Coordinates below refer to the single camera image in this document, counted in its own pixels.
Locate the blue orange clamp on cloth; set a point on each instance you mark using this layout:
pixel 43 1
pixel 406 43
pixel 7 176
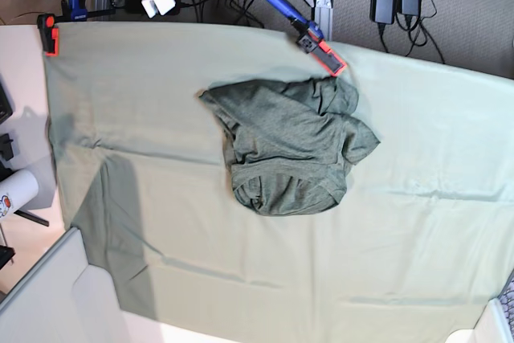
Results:
pixel 311 39

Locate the black power adapter left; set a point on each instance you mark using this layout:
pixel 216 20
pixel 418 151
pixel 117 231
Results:
pixel 150 7

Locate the white paper roll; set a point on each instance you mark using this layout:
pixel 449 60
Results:
pixel 16 191

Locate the light green table cloth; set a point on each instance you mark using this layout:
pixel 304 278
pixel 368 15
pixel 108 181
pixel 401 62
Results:
pixel 419 244

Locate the black stick on table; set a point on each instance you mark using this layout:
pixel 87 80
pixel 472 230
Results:
pixel 33 218

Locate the green T-shirt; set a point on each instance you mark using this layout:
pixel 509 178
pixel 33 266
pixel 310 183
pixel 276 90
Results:
pixel 289 146

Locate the blue orange clamp at corner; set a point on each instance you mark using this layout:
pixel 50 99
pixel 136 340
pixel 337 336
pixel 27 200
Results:
pixel 72 11

